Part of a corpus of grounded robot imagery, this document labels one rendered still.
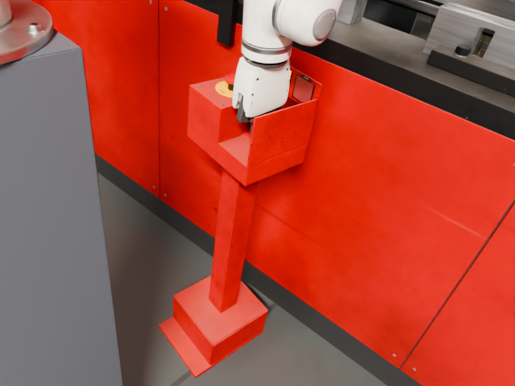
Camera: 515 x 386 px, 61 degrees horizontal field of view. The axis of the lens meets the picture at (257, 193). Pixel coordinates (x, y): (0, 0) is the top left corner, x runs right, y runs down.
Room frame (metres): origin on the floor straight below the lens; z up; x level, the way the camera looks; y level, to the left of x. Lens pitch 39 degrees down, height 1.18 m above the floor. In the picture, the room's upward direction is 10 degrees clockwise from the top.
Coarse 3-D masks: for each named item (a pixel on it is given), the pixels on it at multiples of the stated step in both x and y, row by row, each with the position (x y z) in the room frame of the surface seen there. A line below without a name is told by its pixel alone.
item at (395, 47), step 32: (192, 0) 1.12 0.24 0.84; (352, 32) 0.97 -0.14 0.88; (384, 32) 1.01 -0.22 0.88; (352, 64) 0.87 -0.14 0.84; (384, 64) 0.84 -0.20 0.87; (416, 64) 0.85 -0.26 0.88; (416, 96) 0.80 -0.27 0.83; (448, 96) 0.77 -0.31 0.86; (480, 96) 0.75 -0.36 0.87; (512, 96) 0.78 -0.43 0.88; (512, 128) 0.71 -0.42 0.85
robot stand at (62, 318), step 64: (64, 64) 0.37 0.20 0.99; (0, 128) 0.32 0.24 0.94; (64, 128) 0.36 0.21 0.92; (0, 192) 0.31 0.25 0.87; (64, 192) 0.35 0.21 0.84; (0, 256) 0.29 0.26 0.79; (64, 256) 0.34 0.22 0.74; (0, 320) 0.27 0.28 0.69; (64, 320) 0.33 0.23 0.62; (0, 384) 0.25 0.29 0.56; (64, 384) 0.31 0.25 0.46
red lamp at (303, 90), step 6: (300, 78) 0.79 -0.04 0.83; (300, 84) 0.79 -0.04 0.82; (306, 84) 0.78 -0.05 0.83; (312, 84) 0.77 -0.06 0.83; (294, 90) 0.80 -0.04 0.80; (300, 90) 0.79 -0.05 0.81; (306, 90) 0.78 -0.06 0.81; (312, 90) 0.77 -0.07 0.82; (294, 96) 0.79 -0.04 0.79; (300, 96) 0.78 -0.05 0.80; (306, 96) 0.77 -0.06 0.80
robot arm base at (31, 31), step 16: (0, 0) 0.38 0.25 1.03; (16, 0) 0.45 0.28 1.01; (0, 16) 0.37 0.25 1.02; (16, 16) 0.41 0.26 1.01; (32, 16) 0.42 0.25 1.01; (48, 16) 0.42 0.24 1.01; (0, 32) 0.37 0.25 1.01; (16, 32) 0.37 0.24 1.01; (32, 32) 0.38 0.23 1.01; (48, 32) 0.39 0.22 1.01; (0, 48) 0.34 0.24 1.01; (16, 48) 0.34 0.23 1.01; (32, 48) 0.36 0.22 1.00; (0, 64) 0.33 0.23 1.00
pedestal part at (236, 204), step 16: (224, 176) 0.77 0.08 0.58; (224, 192) 0.76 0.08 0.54; (240, 192) 0.74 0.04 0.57; (256, 192) 0.77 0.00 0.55; (224, 208) 0.76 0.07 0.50; (240, 208) 0.74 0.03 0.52; (224, 224) 0.75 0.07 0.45; (240, 224) 0.75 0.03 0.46; (224, 240) 0.75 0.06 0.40; (240, 240) 0.75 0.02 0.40; (224, 256) 0.74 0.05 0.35; (240, 256) 0.76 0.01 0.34; (224, 272) 0.74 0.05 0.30; (240, 272) 0.77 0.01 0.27; (224, 288) 0.73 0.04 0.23; (224, 304) 0.74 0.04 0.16
